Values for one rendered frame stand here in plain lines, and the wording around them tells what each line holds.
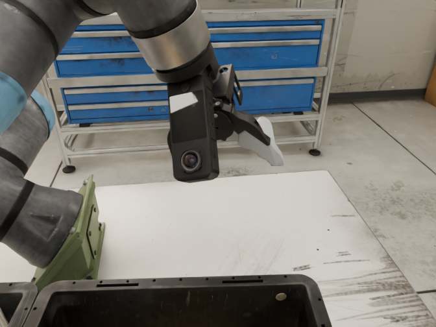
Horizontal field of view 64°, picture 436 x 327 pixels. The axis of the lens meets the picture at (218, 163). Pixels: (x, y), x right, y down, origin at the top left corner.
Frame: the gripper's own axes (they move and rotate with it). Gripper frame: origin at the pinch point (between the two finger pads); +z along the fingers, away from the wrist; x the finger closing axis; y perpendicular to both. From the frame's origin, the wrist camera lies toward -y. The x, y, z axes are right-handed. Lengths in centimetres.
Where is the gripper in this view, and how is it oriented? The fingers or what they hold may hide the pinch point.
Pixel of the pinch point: (231, 174)
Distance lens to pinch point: 51.4
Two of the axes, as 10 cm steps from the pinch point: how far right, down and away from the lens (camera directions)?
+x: -9.4, 1.0, 3.4
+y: 1.3, -7.9, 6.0
